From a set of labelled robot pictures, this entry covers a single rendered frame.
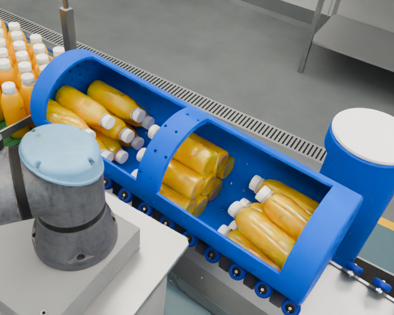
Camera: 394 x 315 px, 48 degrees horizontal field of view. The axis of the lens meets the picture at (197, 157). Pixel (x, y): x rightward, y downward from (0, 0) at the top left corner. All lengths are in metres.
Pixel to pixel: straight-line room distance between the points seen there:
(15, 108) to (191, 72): 2.24
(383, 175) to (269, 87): 2.16
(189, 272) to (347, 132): 0.68
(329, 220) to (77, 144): 0.52
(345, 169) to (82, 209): 0.96
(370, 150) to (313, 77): 2.37
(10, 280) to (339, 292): 0.78
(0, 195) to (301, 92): 3.07
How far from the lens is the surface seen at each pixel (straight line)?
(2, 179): 0.68
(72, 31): 1.91
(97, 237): 0.78
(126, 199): 1.24
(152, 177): 1.05
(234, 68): 3.67
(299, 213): 1.01
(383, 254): 2.62
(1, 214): 0.70
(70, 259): 0.79
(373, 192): 1.51
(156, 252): 0.91
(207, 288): 1.21
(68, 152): 0.67
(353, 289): 1.23
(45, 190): 0.68
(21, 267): 0.83
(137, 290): 0.86
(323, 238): 0.92
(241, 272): 1.11
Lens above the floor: 1.90
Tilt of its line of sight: 43 degrees down
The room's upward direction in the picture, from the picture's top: 7 degrees clockwise
